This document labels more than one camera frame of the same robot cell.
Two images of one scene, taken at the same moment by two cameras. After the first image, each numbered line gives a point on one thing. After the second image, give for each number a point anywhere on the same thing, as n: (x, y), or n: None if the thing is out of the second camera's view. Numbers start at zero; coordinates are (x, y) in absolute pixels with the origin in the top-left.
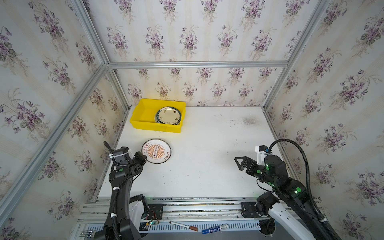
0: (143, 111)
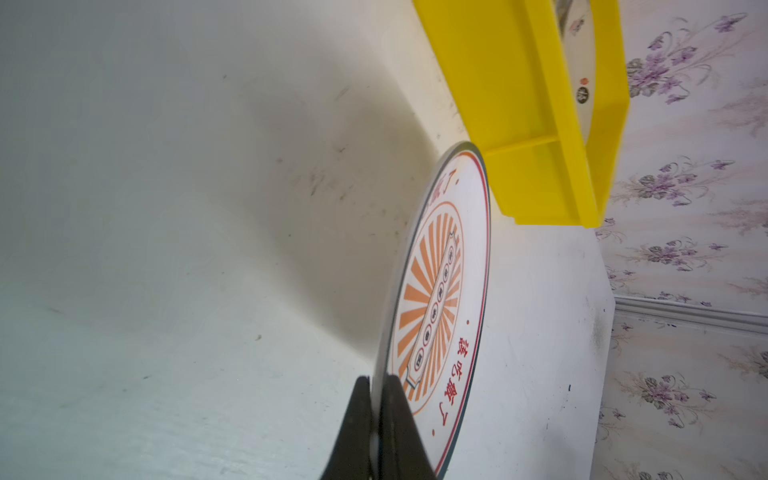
0: (510, 72)
